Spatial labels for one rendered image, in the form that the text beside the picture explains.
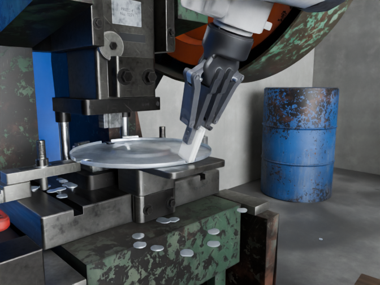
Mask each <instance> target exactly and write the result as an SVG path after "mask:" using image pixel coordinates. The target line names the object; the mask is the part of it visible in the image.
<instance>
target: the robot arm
mask: <svg viewBox="0 0 380 285"><path fill-rule="evenodd" d="M345 1H346V0H180V2H181V5H182V7H185V8H187V9H190V10H192V11H195V12H198V13H201V14H203V15H206V16H209V17H212V18H214V20H213V23H209V24H208V26H207V28H206V31H205V34H204V38H203V40H202V46H203V48H204V53H203V55H202V56H201V58H200V59H199V61H198V65H197V66H196V67H194V68H192V69H190V68H188V67H187V68H185V69H184V71H183V75H184V81H185V83H184V90H183V99H182V107H181V112H180V121H181V122H183V123H184V124H185V125H187V127H186V129H185V133H184V136H183V141H182V144H181V147H180V150H179V153H178V155H179V156H180V157H182V159H184V160H185V161H186V162H187V163H191V162H194V160H195V157H196V154H197V152H198V149H199V147H200V144H201V142H202V140H203V136H204V134H205V131H206V129H207V130H209V131H211V130H212V129H213V127H212V126H211V124H217V123H218V121H219V119H220V117H221V115H222V114H223V112H224V110H225V108H226V106H227V104H228V103H229V101H230V99H231V97H232V95H233V93H234V92H235V90H236V88H237V87H238V86H239V84H240V83H241V82H242V81H243V79H244V75H242V74H240V73H239V71H238V69H239V62H243V61H245V60H247V58H248V55H249V53H250V50H251V48H252V45H253V43H254V40H253V37H252V34H253V33H258V34H260V33H262V31H263V29H266V30H268V31H269V30H270V29H271V26H272V23H270V22H268V21H267V19H268V17H269V15H270V12H271V9H272V7H273V4H274V3H280V4H283V5H288V6H291V7H294V8H297V9H299V10H302V11H305V12H325V11H329V10H331V9H333V8H334V7H336V6H338V5H340V4H341V3H343V2H345Z"/></svg>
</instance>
